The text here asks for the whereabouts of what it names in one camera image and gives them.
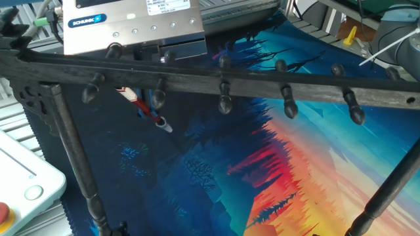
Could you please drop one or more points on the red brown calligraphy brush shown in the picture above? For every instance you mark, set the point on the red brown calligraphy brush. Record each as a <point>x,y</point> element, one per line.
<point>144,109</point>

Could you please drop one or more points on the yellow plastic clip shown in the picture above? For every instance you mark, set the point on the yellow plastic clip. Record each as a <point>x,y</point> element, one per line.
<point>350,36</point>

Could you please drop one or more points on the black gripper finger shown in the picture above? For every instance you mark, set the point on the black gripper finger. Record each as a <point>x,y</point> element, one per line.
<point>154,114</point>

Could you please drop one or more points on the white zip tie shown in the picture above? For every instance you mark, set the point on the white zip tie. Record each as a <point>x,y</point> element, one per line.
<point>390,47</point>

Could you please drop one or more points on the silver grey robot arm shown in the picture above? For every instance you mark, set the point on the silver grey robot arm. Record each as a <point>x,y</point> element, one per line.
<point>403,42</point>

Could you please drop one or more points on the colourful sunset landscape mat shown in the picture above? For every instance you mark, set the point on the colourful sunset landscape mat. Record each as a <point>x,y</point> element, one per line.
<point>262,183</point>

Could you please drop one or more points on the white teach pendant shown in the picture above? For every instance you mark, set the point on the white teach pendant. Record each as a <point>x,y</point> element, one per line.
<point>19,177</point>

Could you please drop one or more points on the grey Schunk gripper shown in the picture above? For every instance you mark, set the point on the grey Schunk gripper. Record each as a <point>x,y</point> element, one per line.
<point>138,19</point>

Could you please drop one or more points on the black wooden pen rack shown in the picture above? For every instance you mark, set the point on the black wooden pen rack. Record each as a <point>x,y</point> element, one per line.
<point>197,80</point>

